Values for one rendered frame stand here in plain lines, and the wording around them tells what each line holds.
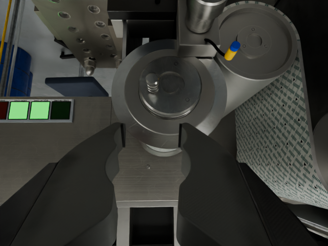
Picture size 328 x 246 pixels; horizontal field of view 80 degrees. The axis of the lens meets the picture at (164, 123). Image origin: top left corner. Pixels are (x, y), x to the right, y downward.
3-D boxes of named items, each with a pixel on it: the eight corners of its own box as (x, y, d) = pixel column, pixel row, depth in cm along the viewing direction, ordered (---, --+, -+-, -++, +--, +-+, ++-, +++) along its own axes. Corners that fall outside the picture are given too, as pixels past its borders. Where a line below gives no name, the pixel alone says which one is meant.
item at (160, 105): (210, 105, 23) (147, 122, 22) (206, 110, 25) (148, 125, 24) (191, 49, 24) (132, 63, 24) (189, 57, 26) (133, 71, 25)
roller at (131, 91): (212, 49, 26) (217, 134, 24) (186, 105, 52) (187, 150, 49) (125, 48, 26) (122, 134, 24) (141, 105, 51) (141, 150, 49)
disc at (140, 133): (223, 38, 27) (232, 148, 24) (222, 41, 27) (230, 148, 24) (113, 37, 26) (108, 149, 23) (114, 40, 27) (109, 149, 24)
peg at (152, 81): (160, 82, 20) (147, 86, 20) (160, 92, 23) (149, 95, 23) (157, 70, 20) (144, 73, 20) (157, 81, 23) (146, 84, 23)
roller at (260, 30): (291, 3, 29) (304, 80, 26) (229, 78, 54) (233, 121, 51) (209, 2, 28) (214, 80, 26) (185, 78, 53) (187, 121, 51)
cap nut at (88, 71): (94, 58, 59) (93, 72, 58) (98, 65, 63) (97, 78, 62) (82, 58, 59) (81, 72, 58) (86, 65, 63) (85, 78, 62)
